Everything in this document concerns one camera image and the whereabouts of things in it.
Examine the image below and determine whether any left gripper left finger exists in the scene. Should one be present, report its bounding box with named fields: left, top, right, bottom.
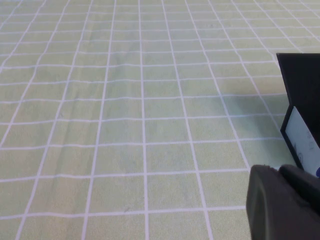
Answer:
left=245, top=164, right=320, bottom=240

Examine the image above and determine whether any black glasses case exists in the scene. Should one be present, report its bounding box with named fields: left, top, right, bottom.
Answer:
left=276, top=53, right=320, bottom=179

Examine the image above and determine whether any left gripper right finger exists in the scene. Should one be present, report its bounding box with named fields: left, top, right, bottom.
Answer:
left=278, top=164, right=320, bottom=215

